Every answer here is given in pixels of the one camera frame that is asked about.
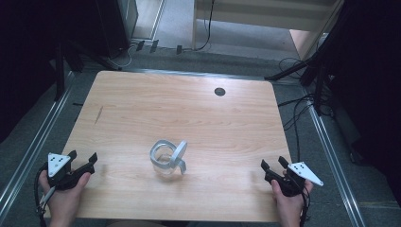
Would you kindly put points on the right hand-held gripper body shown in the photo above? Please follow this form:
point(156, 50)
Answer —
point(304, 173)

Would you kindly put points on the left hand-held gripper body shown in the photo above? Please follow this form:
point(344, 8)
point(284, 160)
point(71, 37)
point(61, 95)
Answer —
point(56, 163)

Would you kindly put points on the person's right hand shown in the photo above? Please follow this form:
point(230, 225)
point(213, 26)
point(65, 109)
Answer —
point(288, 206)

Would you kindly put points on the person's left hand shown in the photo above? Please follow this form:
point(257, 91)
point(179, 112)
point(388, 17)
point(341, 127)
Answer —
point(64, 201)

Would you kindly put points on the glass jar with hinged lid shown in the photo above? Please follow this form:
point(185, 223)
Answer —
point(168, 157)

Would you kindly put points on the black round table grommet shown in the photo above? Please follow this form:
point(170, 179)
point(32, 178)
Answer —
point(219, 91)

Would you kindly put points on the black metal stand with legs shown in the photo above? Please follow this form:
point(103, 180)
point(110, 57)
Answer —
point(318, 72)

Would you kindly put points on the dark curtain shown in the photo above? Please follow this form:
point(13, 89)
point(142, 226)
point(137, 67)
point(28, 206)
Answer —
point(28, 38)
point(372, 78)

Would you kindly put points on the black cabinet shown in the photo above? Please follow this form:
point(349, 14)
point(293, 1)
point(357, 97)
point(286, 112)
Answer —
point(116, 25)

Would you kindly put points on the long aluminium floor rail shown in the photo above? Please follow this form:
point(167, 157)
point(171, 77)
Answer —
point(34, 148)
point(334, 164)

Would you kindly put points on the aluminium rail behind table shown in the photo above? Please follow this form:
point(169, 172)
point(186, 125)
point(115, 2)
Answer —
point(195, 74)

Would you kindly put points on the white shelf frame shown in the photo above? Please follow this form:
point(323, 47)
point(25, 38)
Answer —
point(268, 14)

